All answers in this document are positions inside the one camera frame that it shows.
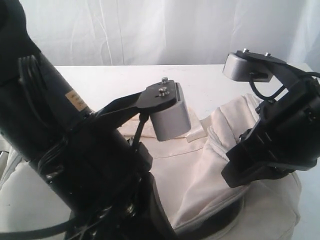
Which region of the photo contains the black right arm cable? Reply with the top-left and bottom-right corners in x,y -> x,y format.
248,71 -> 320,102

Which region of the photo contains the white backdrop curtain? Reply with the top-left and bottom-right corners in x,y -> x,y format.
21,0 -> 320,71

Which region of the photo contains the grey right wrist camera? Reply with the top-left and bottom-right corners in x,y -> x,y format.
222,48 -> 286,83

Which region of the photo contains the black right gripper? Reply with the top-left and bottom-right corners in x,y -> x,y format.
221,76 -> 320,188

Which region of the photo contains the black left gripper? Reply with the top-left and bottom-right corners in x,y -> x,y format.
29,134 -> 177,240

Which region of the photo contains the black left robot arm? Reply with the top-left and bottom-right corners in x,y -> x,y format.
0,0 -> 182,240

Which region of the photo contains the cream duffel bag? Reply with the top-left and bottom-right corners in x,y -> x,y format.
0,94 -> 302,240

